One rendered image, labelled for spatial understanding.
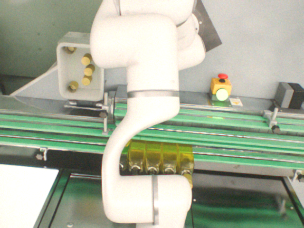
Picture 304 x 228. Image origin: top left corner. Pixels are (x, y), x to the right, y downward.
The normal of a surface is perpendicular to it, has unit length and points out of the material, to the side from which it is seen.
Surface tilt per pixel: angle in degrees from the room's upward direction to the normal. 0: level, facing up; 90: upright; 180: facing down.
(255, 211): 90
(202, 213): 90
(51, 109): 90
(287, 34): 0
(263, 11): 0
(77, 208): 90
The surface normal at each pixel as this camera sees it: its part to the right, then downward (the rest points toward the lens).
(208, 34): -0.04, 0.51
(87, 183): 0.08, -0.86
